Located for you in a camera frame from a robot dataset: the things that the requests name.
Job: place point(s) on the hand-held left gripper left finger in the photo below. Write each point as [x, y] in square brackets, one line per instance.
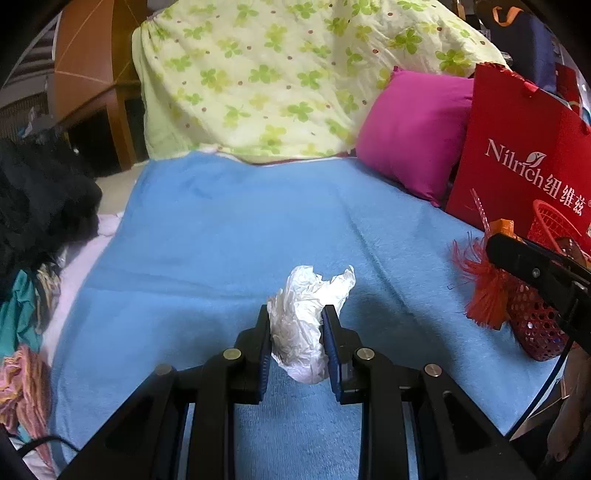
[264, 350]

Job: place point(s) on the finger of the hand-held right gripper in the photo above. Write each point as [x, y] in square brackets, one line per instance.
[526, 265]

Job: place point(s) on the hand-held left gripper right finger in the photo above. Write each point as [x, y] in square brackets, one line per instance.
[334, 355]

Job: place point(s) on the orange wrapper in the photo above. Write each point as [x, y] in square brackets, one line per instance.
[503, 227]

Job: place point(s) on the white plastic bag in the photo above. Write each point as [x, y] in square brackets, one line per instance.
[300, 323]

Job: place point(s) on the red mesh basket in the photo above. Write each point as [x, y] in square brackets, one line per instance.
[531, 323]

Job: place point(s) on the red ribbon strip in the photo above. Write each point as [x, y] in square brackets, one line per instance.
[480, 210]

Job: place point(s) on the blue blanket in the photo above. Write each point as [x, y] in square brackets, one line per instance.
[207, 240]

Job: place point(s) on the red tote bag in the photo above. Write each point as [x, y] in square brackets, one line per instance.
[508, 115]

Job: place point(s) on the pink pillow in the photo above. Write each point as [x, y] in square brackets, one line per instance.
[411, 134]

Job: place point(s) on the white bed sheet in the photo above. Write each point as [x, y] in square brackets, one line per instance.
[74, 286]

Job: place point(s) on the beige mattress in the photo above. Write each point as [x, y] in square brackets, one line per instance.
[115, 189]

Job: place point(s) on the yellow striped cloth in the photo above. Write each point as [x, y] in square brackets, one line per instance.
[48, 279]

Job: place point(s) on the pink striped cloth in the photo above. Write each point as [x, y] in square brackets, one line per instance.
[23, 383]

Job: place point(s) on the teal cloth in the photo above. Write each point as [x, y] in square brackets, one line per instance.
[18, 309]

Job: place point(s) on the black plush garment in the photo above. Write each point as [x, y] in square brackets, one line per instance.
[41, 198]

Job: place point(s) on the wooden cabinet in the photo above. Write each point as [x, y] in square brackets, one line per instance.
[87, 46]
[120, 120]

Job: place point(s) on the green clover print quilt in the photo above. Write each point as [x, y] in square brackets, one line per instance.
[254, 69]

